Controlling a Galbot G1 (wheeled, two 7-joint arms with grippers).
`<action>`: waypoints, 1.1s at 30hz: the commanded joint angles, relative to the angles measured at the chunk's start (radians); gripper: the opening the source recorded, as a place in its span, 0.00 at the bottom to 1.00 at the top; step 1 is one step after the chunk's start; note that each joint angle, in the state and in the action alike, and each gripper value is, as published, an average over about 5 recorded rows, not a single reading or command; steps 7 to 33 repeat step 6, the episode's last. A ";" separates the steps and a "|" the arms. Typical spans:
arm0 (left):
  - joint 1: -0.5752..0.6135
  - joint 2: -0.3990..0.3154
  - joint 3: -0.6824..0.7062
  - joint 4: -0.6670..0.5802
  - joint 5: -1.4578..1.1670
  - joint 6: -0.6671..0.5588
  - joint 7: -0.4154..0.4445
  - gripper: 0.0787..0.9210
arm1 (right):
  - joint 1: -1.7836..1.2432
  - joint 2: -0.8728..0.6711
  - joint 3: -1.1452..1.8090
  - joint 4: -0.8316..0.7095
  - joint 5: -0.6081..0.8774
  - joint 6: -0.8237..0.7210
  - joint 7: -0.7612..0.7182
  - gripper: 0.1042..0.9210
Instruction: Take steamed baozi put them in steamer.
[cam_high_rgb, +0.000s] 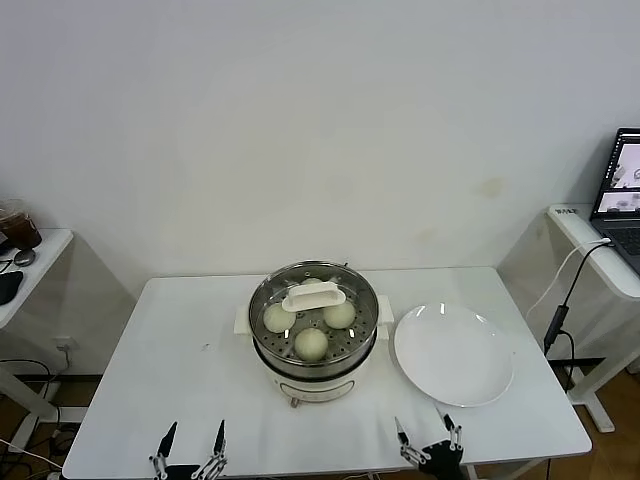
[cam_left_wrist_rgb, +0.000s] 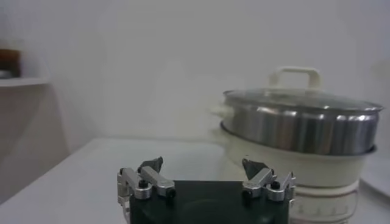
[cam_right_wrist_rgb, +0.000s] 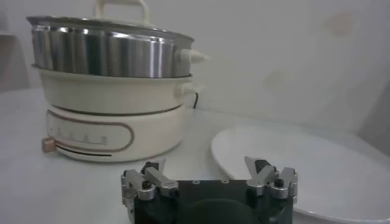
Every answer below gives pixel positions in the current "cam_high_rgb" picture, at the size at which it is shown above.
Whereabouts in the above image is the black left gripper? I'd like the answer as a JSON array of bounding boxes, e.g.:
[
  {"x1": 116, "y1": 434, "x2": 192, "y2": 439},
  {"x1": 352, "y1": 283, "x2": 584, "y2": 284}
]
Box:
[{"x1": 148, "y1": 418, "x2": 229, "y2": 480}]

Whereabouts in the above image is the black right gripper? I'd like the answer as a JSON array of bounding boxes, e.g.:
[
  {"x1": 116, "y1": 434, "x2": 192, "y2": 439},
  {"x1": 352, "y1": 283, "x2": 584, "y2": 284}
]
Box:
[{"x1": 393, "y1": 413, "x2": 466, "y2": 480}]

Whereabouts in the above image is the glass lid with white handle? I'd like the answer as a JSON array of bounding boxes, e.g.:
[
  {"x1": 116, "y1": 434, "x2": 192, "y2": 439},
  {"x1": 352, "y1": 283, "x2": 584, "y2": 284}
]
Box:
[{"x1": 249, "y1": 259, "x2": 379, "y2": 359}]

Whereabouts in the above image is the stainless steel steamer basket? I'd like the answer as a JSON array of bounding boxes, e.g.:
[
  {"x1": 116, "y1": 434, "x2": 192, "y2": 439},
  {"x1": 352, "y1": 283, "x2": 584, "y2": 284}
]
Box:
[{"x1": 248, "y1": 259, "x2": 380, "y2": 374}]

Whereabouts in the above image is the steel steamer pot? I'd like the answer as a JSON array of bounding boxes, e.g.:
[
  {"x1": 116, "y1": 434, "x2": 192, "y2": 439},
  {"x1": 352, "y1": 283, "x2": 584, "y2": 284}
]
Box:
[{"x1": 233, "y1": 294, "x2": 393, "y2": 409}]

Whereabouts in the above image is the white round plate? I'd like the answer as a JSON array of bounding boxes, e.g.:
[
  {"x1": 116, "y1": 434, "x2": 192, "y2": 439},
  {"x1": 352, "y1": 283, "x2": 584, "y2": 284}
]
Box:
[{"x1": 393, "y1": 301, "x2": 515, "y2": 407}]

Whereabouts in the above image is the white desk with drink cup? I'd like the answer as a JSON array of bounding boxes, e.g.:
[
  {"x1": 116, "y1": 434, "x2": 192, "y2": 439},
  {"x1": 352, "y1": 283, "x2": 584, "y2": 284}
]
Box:
[{"x1": 0, "y1": 228, "x2": 75, "y2": 421}]

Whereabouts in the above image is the white desk with laptop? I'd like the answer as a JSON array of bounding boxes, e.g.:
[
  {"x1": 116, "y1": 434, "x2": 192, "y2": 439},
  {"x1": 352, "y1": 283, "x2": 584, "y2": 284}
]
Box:
[{"x1": 547, "y1": 203, "x2": 640, "y2": 434}]

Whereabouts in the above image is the brown jar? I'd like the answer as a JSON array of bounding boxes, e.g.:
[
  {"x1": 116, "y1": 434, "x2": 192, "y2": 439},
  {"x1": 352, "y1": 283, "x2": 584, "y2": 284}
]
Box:
[{"x1": 0, "y1": 198, "x2": 43, "y2": 251}]

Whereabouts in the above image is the dark grey laptop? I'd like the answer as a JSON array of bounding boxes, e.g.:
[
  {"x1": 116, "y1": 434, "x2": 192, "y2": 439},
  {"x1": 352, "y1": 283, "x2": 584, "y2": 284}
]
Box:
[{"x1": 589, "y1": 127, "x2": 640, "y2": 276}]

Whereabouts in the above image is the black cable with adapter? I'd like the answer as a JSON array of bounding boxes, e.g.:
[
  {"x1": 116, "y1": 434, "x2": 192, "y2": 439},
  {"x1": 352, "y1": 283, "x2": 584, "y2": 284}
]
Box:
[{"x1": 543, "y1": 241, "x2": 614, "y2": 396}]

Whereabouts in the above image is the white cable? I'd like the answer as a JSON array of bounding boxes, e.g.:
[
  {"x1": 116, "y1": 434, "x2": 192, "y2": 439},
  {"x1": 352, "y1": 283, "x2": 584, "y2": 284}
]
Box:
[{"x1": 524, "y1": 238, "x2": 614, "y2": 317}]

